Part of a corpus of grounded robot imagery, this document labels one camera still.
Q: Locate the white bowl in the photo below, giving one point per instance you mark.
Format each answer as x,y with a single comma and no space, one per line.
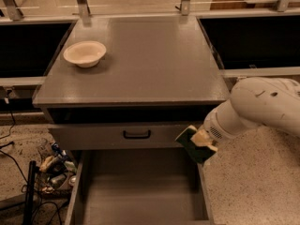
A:
85,54

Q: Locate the metal rail frame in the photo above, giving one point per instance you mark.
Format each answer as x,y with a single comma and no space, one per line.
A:
45,11

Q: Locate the grey cabinet with counter top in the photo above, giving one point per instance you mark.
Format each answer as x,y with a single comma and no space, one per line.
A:
156,69

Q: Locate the black stand post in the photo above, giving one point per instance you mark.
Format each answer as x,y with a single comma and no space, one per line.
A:
29,194

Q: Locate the grey open middle drawer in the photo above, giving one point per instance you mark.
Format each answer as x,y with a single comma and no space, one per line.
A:
139,187

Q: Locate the wire basket of clutter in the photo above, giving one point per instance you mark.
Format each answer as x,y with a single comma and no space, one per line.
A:
56,174

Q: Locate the grey top drawer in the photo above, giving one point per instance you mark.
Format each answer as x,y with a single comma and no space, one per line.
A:
110,135

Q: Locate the black drawer handle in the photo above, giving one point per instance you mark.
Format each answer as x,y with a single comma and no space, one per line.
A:
137,136

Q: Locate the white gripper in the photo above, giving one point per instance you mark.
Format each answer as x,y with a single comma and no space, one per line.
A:
212,128

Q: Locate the green yellow sponge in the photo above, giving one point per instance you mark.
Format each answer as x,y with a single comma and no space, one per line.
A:
198,154

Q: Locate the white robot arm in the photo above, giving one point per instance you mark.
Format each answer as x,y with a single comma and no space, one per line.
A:
253,102

